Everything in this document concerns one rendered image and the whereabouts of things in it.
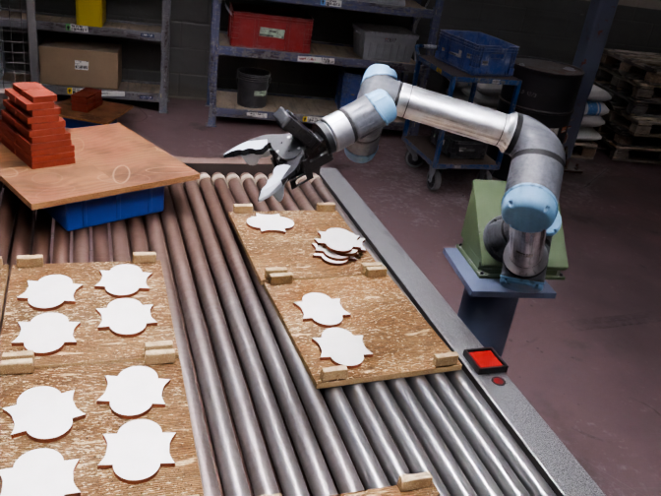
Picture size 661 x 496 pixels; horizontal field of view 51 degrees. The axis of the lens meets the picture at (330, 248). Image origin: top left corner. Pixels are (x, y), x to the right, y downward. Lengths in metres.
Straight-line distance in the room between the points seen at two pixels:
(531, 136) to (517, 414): 0.60
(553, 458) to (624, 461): 1.62
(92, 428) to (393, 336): 0.70
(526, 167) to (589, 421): 1.83
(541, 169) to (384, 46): 4.54
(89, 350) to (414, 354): 0.70
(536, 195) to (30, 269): 1.19
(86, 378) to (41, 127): 0.87
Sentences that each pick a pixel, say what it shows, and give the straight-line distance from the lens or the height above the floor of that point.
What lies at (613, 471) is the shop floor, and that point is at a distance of 3.01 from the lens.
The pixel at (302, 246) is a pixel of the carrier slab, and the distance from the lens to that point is 1.96.
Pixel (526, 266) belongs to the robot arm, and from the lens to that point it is 1.85.
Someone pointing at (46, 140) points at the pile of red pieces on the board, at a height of 1.12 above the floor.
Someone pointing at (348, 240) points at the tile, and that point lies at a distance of 1.94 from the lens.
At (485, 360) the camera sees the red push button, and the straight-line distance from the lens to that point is 1.65.
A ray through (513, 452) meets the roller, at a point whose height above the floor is 0.92.
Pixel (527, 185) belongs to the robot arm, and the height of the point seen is 1.34.
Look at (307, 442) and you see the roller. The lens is 1.34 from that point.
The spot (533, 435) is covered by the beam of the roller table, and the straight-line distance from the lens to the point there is 1.51.
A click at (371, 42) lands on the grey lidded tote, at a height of 0.78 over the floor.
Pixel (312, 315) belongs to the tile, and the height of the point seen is 0.95.
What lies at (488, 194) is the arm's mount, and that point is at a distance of 2.19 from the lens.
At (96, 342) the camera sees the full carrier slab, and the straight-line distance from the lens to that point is 1.54.
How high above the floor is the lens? 1.83
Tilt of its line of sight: 27 degrees down
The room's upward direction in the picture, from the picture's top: 8 degrees clockwise
